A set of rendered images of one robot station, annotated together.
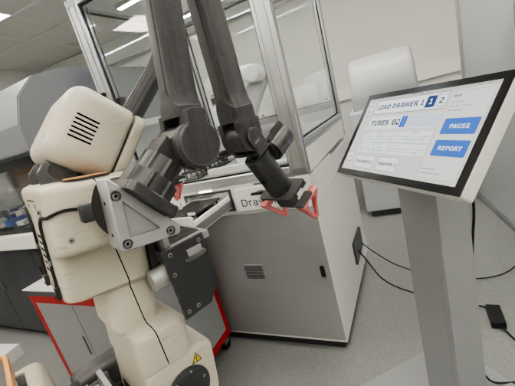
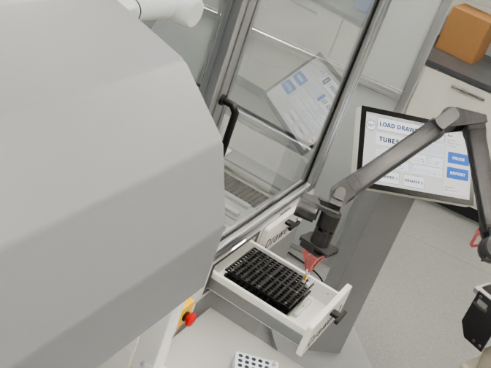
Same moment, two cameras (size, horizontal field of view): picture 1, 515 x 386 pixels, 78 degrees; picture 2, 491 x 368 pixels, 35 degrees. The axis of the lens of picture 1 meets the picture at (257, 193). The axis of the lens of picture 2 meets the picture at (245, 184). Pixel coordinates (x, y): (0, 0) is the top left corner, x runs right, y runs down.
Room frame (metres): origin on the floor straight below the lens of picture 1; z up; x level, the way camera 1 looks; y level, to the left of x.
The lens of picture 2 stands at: (1.87, 2.19, 2.19)
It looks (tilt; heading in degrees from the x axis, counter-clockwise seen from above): 28 degrees down; 263
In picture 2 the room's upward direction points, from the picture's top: 20 degrees clockwise
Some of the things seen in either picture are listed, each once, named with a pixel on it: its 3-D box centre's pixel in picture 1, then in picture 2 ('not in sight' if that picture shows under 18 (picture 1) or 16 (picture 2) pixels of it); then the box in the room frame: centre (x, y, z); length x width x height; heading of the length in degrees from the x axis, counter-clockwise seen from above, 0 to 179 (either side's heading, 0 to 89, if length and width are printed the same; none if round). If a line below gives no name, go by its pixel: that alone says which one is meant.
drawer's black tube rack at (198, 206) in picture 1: (195, 214); (267, 284); (1.47, 0.31, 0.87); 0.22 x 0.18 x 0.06; 152
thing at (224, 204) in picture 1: (196, 214); (264, 284); (1.48, 0.31, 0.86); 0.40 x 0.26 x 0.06; 152
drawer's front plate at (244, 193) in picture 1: (263, 196); (281, 227); (1.42, -0.02, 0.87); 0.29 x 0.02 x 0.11; 62
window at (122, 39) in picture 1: (179, 81); (297, 80); (1.58, 0.21, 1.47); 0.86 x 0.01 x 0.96; 62
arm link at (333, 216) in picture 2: not in sight; (326, 218); (1.38, 0.33, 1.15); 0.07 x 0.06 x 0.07; 165
